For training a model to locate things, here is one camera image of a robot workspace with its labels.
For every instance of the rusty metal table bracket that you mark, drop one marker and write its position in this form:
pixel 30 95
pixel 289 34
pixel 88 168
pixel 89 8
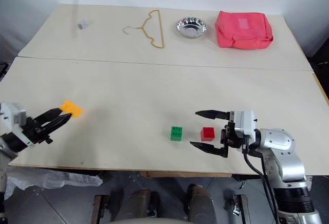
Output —
pixel 100 208
pixel 241 208

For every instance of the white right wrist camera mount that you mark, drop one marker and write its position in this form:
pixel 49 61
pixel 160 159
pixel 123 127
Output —
pixel 245 123

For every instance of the yellow toy cube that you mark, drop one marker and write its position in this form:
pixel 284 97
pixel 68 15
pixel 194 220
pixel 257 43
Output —
pixel 72 108

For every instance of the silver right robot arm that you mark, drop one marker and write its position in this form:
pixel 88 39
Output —
pixel 282 152

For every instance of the green toy cube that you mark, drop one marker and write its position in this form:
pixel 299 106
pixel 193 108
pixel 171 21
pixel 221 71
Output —
pixel 176 133

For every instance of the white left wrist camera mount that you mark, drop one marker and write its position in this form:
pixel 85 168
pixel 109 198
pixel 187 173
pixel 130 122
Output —
pixel 13 117

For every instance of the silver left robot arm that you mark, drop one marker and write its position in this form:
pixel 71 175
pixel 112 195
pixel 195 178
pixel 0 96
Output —
pixel 9 145

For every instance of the yellow clothes hanger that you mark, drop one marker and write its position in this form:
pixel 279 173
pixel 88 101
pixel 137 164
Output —
pixel 154 27

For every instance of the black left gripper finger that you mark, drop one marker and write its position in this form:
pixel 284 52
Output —
pixel 57 122
pixel 48 114

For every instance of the red toy cube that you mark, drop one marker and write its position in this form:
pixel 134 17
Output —
pixel 207 134

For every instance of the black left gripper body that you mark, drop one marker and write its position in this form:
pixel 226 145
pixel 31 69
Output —
pixel 34 131

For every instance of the small white cylinder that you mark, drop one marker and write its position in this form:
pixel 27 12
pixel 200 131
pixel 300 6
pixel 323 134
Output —
pixel 83 23

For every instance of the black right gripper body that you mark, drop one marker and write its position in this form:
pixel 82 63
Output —
pixel 230 136

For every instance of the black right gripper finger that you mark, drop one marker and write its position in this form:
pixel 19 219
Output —
pixel 209 148
pixel 212 114

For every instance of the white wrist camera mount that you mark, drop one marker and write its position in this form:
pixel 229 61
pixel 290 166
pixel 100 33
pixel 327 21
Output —
pixel 245 123
pixel 13 117

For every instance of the dark rounded shape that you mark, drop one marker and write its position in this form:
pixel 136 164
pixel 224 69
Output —
pixel 200 203
pixel 138 204

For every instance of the shiny steel bowl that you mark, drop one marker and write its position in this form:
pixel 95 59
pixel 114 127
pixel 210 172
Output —
pixel 191 27

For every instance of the clear plastic sheet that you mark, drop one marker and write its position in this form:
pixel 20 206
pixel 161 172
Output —
pixel 51 179

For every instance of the pink fabric bag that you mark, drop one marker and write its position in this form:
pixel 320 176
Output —
pixel 242 30

